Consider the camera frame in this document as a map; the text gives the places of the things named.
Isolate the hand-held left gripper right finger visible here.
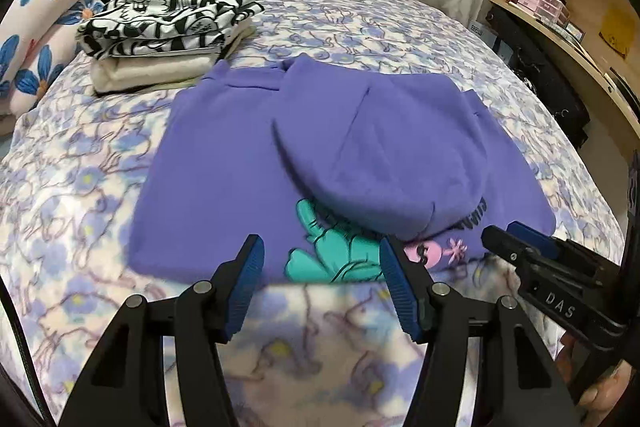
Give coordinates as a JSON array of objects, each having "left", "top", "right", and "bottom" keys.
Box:
[{"left": 379, "top": 237, "right": 584, "bottom": 427}]

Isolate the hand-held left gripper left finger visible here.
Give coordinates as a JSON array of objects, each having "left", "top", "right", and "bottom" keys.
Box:
[{"left": 60, "top": 234, "right": 265, "bottom": 427}]

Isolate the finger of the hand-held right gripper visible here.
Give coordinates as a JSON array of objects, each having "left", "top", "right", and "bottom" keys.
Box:
[
  {"left": 506, "top": 221, "right": 564, "bottom": 261},
  {"left": 481, "top": 226, "right": 539, "bottom": 281}
]

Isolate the purple hoodie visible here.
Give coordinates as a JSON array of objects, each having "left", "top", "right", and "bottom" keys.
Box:
[{"left": 127, "top": 56, "right": 557, "bottom": 286}]

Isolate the person's right hand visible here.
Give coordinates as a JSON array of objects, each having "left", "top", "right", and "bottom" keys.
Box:
[{"left": 554, "top": 336, "right": 634, "bottom": 427}]

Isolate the black bag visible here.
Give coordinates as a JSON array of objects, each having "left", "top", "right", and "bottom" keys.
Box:
[{"left": 486, "top": 4, "right": 592, "bottom": 150}]

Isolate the white box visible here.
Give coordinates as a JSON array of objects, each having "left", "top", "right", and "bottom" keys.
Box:
[{"left": 469, "top": 21, "right": 501, "bottom": 50}]

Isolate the yellow paper bag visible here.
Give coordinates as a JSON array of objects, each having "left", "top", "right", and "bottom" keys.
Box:
[{"left": 598, "top": 6, "right": 634, "bottom": 58}]

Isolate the stack of pink boxes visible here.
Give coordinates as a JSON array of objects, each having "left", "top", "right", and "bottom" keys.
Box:
[{"left": 514, "top": 0, "right": 572, "bottom": 26}]

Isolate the cream folded garment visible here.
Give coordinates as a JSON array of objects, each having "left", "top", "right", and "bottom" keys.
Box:
[{"left": 91, "top": 19, "right": 257, "bottom": 96}]

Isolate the purple floral bed cover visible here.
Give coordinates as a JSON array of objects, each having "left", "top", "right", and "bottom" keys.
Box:
[{"left": 0, "top": 0, "right": 629, "bottom": 427}]

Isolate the black white printed folded garment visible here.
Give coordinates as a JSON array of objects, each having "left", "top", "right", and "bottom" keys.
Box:
[{"left": 76, "top": 0, "right": 265, "bottom": 58}]

